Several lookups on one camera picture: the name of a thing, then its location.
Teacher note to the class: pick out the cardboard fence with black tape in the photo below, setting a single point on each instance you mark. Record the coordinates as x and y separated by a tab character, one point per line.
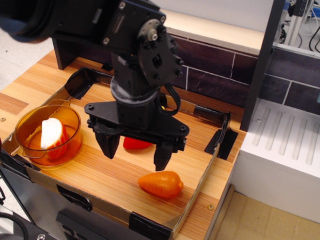
97	197

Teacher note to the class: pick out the white ridged sink drainboard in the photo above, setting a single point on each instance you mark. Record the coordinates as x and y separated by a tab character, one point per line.
279	160

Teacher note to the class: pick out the toy orange carrot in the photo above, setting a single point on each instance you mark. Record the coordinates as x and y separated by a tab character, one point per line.
165	184

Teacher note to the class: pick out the orange transparent plastic pot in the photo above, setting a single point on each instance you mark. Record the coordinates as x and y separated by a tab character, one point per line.
27	132

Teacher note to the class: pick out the toy strawberry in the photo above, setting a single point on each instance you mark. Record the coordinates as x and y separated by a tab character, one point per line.
133	144

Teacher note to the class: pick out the toy salmon sushi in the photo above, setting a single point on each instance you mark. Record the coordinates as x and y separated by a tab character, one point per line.
54	138

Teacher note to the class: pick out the beige wooden shelf ledge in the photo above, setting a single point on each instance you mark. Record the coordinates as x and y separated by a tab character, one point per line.
213	33

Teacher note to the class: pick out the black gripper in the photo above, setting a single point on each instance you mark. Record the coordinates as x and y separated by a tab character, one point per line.
110	120

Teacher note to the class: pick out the dark grey vertical post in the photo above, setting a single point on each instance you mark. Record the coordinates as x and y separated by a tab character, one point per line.
263	63

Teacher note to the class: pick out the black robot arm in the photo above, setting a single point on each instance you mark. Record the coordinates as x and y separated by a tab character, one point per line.
144	59

